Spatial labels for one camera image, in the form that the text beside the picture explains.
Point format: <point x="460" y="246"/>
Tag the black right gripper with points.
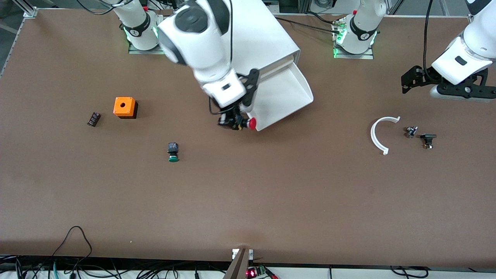
<point x="229" y="116"/>

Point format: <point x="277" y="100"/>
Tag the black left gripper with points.
<point x="425" y="75"/>

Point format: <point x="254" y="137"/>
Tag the red push button switch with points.
<point x="252" y="124"/>

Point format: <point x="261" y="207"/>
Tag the white drawer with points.
<point x="283" y="93"/>

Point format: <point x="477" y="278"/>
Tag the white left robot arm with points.
<point x="474" y="42"/>

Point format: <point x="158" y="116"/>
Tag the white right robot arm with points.
<point x="201" y="35"/>

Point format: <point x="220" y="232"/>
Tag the white drawer cabinet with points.
<point x="263" y="35"/>

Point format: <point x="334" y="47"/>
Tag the white curved plastic piece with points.
<point x="372" y="135"/>

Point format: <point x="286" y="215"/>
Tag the dark cylindrical capacitor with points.
<point x="93" y="119"/>

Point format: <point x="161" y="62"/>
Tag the circuit board with red light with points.
<point x="252" y="273"/>

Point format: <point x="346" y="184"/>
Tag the small grey metal switch part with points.
<point x="410" y="131"/>

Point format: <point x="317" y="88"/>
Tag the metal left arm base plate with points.
<point x="364" y="56"/>

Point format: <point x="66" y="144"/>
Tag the small black switch part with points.
<point x="428" y="136"/>

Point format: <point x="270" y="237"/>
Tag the green push button switch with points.
<point x="173" y="149"/>

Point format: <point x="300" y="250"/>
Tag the orange button enclosure box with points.
<point x="130" y="106"/>

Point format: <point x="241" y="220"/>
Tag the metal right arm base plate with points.
<point x="135" y="51"/>

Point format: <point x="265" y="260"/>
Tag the small white bracket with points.
<point x="234" y="254"/>

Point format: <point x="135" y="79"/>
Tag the wooden post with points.
<point x="238" y="267"/>

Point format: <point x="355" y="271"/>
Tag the aluminium frame profile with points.
<point x="29" y="9"/>

